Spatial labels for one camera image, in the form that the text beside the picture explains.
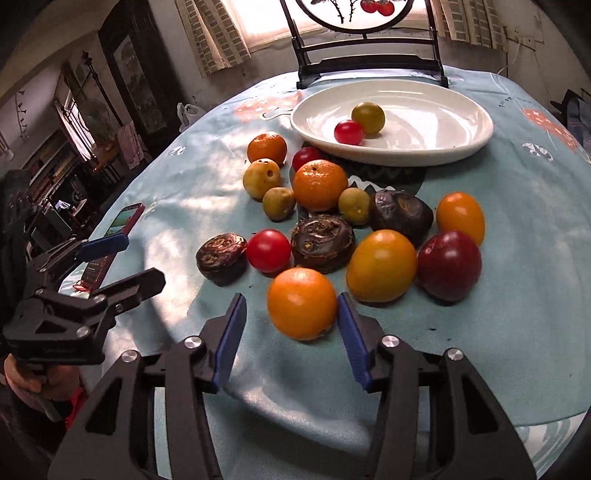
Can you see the dark wrinkled water chestnut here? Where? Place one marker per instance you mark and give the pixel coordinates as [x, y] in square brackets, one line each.
[402, 212]

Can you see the small orange tomato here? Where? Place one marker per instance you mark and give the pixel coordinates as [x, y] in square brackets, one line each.
[459, 211]

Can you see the left beige curtain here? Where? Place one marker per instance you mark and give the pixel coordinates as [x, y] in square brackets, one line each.
[214, 38]

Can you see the large orange mandarin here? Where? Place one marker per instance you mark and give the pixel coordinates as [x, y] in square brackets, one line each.
[267, 146]

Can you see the light blue patterned tablecloth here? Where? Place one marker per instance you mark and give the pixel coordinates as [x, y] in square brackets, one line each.
[495, 386]

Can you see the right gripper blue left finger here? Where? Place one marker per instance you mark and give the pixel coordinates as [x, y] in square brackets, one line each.
[232, 325]

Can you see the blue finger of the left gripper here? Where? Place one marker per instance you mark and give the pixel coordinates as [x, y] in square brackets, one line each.
[102, 247]
[128, 293]

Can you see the small yellow-green fruit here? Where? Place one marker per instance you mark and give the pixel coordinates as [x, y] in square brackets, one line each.
[354, 206]

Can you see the left hand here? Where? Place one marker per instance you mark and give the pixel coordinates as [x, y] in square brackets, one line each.
[59, 383]

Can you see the beige curtain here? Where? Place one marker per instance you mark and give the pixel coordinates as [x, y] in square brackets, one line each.
[214, 38]
[474, 22]

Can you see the right beige curtain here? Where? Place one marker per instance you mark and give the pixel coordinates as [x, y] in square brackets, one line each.
[474, 22]

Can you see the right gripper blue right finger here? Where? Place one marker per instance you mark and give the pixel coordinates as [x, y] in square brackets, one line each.
[348, 321]

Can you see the round painted screen black stand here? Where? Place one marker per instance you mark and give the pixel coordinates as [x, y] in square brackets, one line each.
[310, 72]

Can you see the white oval plate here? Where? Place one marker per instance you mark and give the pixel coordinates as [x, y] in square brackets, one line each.
[426, 124]

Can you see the orange oval tomato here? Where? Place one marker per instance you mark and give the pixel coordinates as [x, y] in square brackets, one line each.
[382, 268]

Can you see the small olive-yellow fruit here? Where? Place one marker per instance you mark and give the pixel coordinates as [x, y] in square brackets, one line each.
[279, 203]

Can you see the red cherry tomato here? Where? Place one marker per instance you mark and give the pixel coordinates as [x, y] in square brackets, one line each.
[349, 132]

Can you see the yellow-green tomato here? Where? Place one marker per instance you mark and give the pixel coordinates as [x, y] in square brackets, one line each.
[370, 116]

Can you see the dark red plum tomato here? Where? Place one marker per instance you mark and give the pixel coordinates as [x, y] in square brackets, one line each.
[449, 266]

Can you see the pale yellow pear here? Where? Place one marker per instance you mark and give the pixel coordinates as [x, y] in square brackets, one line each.
[260, 177]

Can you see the dark brown water chestnut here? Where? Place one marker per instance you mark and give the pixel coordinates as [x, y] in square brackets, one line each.
[324, 243]

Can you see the white plastic bag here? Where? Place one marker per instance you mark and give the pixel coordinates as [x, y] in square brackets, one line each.
[188, 114]

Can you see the red smartphone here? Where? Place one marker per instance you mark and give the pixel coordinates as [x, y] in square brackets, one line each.
[95, 271]

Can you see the orange round tomato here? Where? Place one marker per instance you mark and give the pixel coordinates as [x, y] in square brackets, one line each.
[302, 304]

